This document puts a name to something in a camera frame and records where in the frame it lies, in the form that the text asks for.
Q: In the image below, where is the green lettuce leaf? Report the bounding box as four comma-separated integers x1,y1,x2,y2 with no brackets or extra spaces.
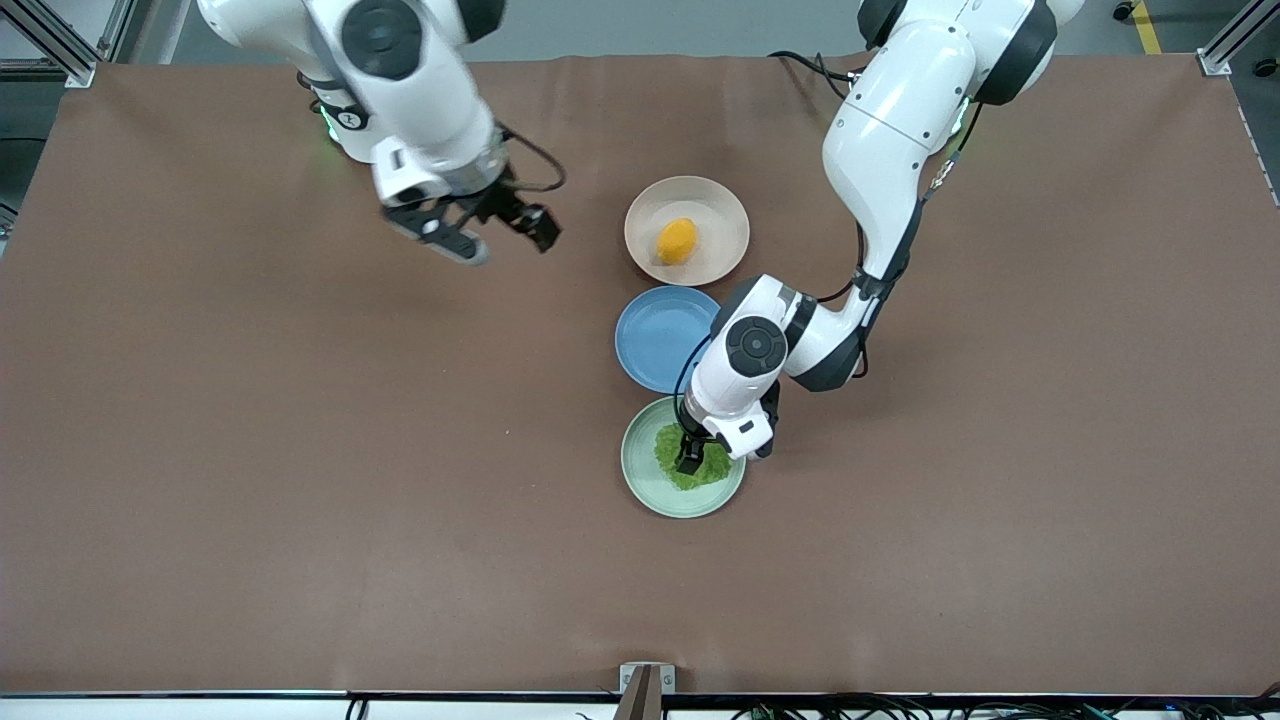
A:
654,422,736,492

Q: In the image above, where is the yellow lemon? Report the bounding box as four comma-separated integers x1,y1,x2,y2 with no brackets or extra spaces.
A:
657,218,699,266

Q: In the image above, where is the pale green round plate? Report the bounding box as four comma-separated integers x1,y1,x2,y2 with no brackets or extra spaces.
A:
620,395,747,520

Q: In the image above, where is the blue round plate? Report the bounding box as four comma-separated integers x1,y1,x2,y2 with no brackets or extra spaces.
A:
614,286,723,395

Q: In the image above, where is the beige round plate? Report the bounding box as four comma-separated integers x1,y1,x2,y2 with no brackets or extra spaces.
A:
624,176,751,287

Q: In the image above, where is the brown table cover mat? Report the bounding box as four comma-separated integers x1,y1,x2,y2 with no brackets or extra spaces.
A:
0,55,1280,696

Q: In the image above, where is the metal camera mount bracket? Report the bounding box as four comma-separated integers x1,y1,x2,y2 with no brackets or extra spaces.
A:
612,662,676,720

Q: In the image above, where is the black base cable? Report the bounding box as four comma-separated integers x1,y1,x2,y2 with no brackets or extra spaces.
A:
768,50,863,101

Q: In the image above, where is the aluminium frame profile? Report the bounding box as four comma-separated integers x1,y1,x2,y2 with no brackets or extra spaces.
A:
1198,0,1280,77
0,0,138,89

